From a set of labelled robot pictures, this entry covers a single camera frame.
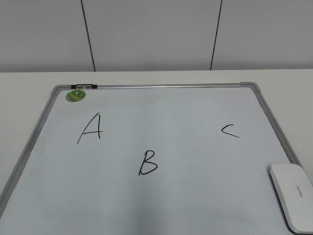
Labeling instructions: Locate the white whiteboard eraser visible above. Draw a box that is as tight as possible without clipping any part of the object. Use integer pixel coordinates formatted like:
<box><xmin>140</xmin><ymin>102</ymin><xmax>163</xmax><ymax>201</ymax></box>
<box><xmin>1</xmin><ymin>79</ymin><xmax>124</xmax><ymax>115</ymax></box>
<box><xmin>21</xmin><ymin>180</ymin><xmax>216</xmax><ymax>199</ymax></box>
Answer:
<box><xmin>270</xmin><ymin>164</ymin><xmax>313</xmax><ymax>235</ymax></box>

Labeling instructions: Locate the round green magnet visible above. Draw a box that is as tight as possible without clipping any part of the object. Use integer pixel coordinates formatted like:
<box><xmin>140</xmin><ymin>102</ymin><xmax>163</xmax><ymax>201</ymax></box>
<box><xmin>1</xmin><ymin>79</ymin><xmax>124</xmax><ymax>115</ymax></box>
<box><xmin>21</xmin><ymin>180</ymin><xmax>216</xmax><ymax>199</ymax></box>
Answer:
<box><xmin>66</xmin><ymin>90</ymin><xmax>86</xmax><ymax>102</ymax></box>

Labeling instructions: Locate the white board with grey frame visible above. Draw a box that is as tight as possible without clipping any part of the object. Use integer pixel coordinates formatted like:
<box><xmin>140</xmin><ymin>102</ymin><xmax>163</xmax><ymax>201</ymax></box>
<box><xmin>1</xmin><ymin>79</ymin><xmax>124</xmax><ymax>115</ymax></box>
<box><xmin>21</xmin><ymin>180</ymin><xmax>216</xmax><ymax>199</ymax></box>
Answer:
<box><xmin>0</xmin><ymin>82</ymin><xmax>302</xmax><ymax>235</ymax></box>

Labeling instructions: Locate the black and grey frame clip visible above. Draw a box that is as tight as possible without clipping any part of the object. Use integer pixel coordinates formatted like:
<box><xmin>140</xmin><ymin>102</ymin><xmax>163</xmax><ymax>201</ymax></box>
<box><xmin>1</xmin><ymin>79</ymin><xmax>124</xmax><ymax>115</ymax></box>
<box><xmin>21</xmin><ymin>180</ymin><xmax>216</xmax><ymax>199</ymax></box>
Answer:
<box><xmin>70</xmin><ymin>84</ymin><xmax>97</xmax><ymax>90</ymax></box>

